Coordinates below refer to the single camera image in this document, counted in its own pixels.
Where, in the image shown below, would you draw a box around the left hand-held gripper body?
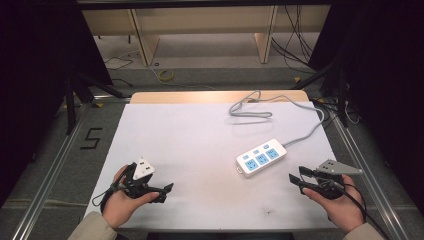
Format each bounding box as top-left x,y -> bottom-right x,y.
122,157 -> 161,200

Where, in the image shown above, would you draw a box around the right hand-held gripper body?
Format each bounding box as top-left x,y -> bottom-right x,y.
312,158 -> 364,201

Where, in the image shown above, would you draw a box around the white power strip blue sockets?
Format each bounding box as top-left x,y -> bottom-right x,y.
235,138 -> 288,179

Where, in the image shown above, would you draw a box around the person's left hand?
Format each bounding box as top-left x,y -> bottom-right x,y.
102,164 -> 161,231

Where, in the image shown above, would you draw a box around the person's right hand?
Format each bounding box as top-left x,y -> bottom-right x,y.
301,175 -> 367,235

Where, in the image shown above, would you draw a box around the white table sheet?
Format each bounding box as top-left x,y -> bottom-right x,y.
84,101 -> 338,232

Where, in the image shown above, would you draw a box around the black metal stand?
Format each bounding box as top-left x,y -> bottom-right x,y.
64,70 -> 132,136
292,61 -> 350,128

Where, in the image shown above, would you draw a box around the black curtain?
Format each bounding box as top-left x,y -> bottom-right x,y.
0,0 -> 114,208
307,0 -> 424,216

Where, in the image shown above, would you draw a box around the yellow tape roll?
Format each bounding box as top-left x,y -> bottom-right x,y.
157,68 -> 175,83

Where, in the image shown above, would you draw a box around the beige wooden desk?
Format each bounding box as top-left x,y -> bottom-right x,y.
81,4 -> 332,67

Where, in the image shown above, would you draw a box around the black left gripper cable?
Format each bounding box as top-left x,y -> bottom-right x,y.
91,165 -> 132,215

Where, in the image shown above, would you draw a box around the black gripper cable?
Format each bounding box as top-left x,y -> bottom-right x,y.
328,180 -> 392,240
91,165 -> 132,215

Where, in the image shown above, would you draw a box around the aluminium rail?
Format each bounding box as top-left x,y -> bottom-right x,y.
10,102 -> 91,240
329,109 -> 403,240

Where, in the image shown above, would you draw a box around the grey power strip cable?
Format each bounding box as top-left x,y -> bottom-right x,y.
228,90 -> 326,150

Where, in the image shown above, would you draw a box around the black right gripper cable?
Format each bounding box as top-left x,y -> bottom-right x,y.
328,180 -> 392,240

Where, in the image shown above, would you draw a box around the white floor cable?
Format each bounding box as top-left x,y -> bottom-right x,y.
103,49 -> 218,92

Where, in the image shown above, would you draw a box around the thin black floor cable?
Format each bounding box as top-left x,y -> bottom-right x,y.
103,55 -> 135,88

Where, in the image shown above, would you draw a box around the bundle of black hanging cables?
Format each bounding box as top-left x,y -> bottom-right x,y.
270,4 -> 318,73

